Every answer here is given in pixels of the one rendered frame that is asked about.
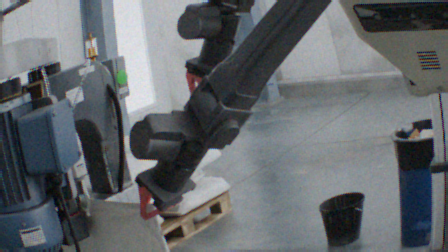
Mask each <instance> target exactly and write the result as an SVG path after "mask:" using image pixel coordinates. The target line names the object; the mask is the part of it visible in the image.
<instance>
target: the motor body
mask: <svg viewBox="0 0 448 252"><path fill-rule="evenodd" d="M30 96H31V95H30V92H29V93H25V94H21V95H17V96H13V97H9V98H7V99H4V100H2V101H0V250H1V251H2V252H57V251H58V250H59V249H60V248H61V247H62V242H63V236H64V235H63V232H62V228H61V224H60V221H59V218H58V214H57V211H58V209H57V208H56V207H55V205H54V201H53V198H52V195H50V194H48V193H45V191H44V188H43V185H42V180H41V177H45V176H46V174H41V175H38V174H37V175H33V176H32V175H29V174H28V171H27V170H26V168H25V166H24V161H23V158H22V152H21V147H20V143H19V137H18V132H17V125H18V119H19V118H21V117H22V116H23V115H27V114H28V113H29V112H31V111H33V110H32V104H31V103H28V102H30V101H31V98H30Z"/></svg>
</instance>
